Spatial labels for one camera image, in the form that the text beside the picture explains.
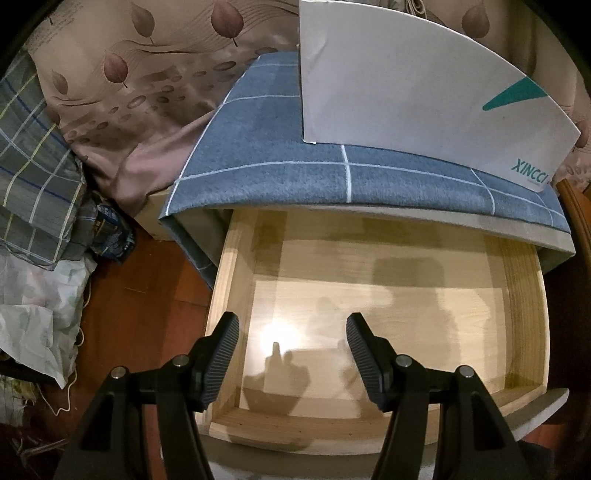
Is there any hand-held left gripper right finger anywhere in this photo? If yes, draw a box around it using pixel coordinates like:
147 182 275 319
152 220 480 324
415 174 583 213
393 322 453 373
346 311 509 480

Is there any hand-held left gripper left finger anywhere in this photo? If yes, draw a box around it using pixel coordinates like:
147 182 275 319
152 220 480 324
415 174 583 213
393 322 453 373
53 311 241 480

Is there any wooden drawer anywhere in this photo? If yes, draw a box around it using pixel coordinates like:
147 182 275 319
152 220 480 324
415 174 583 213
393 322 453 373
194 208 571 480

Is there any dark blue packet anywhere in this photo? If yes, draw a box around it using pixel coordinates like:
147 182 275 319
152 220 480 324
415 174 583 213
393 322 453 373
85 196 137 264

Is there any white plastic bag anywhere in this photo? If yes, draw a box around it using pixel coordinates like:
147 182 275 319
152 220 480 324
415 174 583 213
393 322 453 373
0 254 93 391

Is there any pale floral cloth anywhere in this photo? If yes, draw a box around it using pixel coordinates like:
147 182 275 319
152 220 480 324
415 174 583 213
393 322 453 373
0 376 70 462

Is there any grey plaid cloth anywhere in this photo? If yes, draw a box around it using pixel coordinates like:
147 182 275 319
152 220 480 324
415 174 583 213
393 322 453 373
0 48 86 268

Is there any white paper bag teal print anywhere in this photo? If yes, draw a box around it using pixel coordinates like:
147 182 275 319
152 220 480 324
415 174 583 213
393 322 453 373
298 0 583 193

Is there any leaf print bedsheet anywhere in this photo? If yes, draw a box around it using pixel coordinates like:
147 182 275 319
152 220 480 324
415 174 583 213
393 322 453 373
23 0 591 217

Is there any wooden bed frame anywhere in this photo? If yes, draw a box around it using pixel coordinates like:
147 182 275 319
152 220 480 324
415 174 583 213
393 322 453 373
556 178 591 278

